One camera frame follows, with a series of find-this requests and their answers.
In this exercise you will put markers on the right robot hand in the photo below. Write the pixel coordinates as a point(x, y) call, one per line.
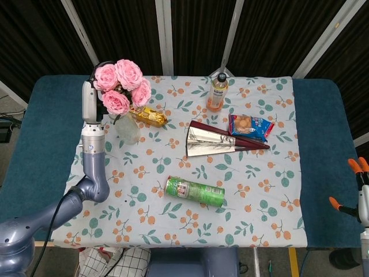
point(361, 196)

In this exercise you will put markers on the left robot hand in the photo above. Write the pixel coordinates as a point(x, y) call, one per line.
point(90, 99)

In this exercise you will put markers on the pink rose bouquet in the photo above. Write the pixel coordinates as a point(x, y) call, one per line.
point(122, 83)

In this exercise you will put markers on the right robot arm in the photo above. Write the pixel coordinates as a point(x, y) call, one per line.
point(365, 251)

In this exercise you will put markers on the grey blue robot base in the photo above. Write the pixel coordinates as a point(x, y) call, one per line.
point(193, 262)

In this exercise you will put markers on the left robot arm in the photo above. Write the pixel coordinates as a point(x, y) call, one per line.
point(57, 202)

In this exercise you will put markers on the clear glass vase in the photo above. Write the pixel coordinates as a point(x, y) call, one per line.
point(128, 128)

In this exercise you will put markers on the blue table cover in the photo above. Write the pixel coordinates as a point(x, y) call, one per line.
point(49, 121)

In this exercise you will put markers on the gold snack package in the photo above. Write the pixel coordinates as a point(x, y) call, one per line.
point(150, 115)

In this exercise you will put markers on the orange drink bottle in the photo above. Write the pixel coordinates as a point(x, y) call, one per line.
point(218, 92)

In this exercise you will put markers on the folding paper fan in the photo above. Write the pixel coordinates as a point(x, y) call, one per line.
point(213, 138)

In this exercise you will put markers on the blue biscuit package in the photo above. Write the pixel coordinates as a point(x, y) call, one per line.
point(249, 125)

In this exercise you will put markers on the green chips can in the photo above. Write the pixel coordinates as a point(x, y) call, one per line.
point(194, 191)

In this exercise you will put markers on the floral tablecloth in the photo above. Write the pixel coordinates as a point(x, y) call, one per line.
point(184, 219)

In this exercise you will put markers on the checkered white bag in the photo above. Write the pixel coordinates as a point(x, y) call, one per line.
point(115, 261)

